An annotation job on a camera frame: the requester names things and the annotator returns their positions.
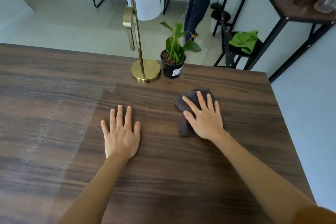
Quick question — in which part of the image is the person's right hand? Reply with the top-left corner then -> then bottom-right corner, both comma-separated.
182,91 -> 226,141

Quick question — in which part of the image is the person's left hand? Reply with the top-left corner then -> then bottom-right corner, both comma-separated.
101,105 -> 141,161

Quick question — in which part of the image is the dark grey cleaning cloth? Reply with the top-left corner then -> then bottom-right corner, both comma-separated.
174,89 -> 216,137

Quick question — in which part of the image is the person's right forearm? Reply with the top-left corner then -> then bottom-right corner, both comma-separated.
212,131 -> 336,224

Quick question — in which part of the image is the person's left forearm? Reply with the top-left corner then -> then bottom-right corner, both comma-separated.
58,155 -> 128,224

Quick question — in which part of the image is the black plastic plant pot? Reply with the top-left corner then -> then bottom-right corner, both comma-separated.
160,50 -> 186,79

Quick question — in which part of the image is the green potted plant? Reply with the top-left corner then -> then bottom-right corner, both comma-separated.
160,21 -> 201,65

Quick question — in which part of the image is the black metal stool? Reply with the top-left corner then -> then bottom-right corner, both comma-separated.
213,11 -> 264,69

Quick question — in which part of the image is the gold table lamp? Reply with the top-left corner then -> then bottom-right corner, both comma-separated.
123,0 -> 161,83

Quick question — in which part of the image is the green cloth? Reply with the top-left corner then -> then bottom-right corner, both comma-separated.
228,30 -> 259,54

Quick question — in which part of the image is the dark wood console shelf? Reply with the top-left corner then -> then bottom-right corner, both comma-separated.
213,0 -> 336,83

